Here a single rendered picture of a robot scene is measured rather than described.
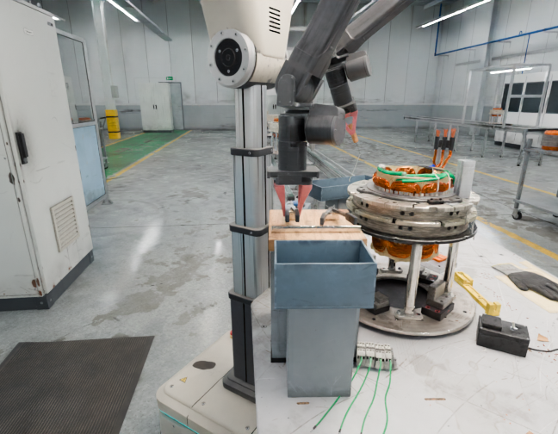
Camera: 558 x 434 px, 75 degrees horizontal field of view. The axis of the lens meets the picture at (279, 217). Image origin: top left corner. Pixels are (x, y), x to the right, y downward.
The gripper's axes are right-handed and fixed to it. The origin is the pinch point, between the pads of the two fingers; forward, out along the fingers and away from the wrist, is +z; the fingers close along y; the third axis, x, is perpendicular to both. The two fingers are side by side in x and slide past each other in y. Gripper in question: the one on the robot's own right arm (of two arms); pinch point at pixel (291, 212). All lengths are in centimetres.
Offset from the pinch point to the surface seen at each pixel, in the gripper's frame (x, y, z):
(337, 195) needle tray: 37.1, 17.4, 6.0
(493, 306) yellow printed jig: 8, 54, 28
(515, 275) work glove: 27, 73, 29
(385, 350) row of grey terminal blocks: -9.1, 19.5, 27.8
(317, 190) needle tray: 37.0, 10.8, 4.3
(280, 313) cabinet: -7.3, -2.6, 19.6
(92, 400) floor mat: 63, -85, 109
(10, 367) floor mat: 87, -136, 109
